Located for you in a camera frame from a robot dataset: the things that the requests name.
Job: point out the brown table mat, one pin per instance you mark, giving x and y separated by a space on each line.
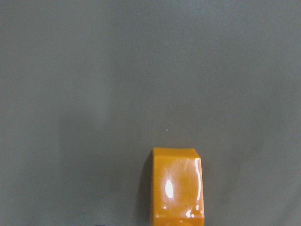
89 87

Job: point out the orange toy block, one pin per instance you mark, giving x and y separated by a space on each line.
176 188

